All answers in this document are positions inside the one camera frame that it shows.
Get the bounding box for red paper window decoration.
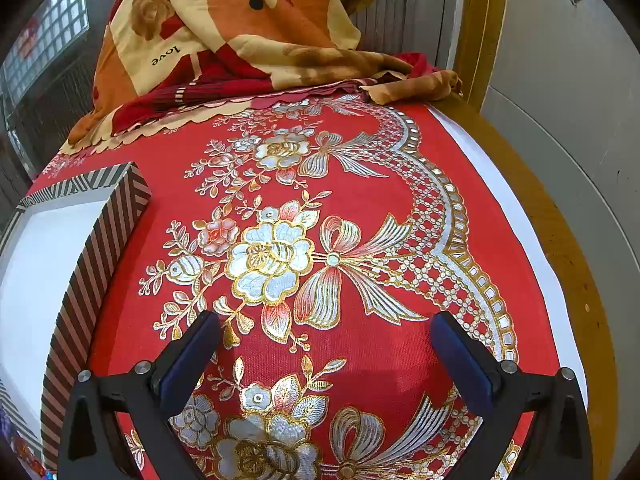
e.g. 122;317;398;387
17;20;41;58

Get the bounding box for white table underlay cloth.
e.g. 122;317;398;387
430;104;587;391

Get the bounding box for red embroidered floral tablecloth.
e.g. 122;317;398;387
30;92;561;480

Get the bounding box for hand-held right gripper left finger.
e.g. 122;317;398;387
59;310;223;480

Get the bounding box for wooden door frame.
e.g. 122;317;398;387
454;0;508;113

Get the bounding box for striped cardboard box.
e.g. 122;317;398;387
0;161;152;471

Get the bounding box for orange and red printed blanket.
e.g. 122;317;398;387
67;0;463;148

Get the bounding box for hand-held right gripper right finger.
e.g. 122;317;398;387
430;310;593;480

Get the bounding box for grey panelled door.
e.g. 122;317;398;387
357;0;466;72

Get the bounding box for glass block window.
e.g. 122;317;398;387
15;0;91;61

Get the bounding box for dark red scalloped cloth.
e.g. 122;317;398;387
67;77;361;156

